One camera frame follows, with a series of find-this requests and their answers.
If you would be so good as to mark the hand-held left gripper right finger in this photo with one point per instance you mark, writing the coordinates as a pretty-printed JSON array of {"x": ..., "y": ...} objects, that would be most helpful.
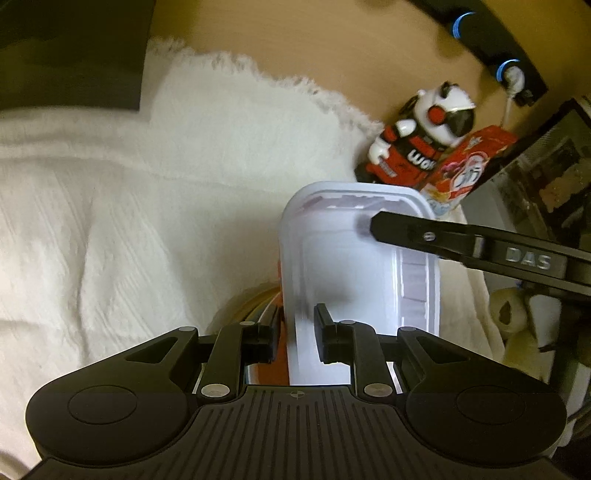
[{"x": 328, "y": 344}]

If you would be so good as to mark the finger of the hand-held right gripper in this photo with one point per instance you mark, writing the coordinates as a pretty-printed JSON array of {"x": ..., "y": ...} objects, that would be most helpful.
[{"x": 425, "y": 237}]

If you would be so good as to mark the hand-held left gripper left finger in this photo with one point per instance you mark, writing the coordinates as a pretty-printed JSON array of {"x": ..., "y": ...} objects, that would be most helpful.
[{"x": 263, "y": 344}]

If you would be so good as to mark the stainless steel bowl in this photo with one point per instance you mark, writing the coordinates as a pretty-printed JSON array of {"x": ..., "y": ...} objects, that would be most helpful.
[{"x": 240, "y": 307}]

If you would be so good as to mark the red cereal bag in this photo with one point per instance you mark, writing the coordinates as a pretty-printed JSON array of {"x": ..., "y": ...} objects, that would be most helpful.
[{"x": 466, "y": 170}]

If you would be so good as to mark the white microwave oven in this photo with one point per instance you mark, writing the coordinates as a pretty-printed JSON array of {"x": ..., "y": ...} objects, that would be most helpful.
[{"x": 545, "y": 184}]

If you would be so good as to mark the red robot toy figure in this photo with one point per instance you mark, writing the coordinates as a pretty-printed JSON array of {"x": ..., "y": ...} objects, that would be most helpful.
[{"x": 415, "y": 152}]

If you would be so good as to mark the white towel cloth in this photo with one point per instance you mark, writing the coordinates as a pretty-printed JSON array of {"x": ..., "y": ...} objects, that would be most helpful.
[{"x": 115, "y": 230}]

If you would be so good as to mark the black power strip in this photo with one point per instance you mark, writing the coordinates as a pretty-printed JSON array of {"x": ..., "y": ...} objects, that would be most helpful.
[{"x": 489, "y": 32}]

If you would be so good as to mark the black monitor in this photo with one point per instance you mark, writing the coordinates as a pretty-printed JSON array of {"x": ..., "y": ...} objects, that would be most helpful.
[{"x": 69, "y": 50}]

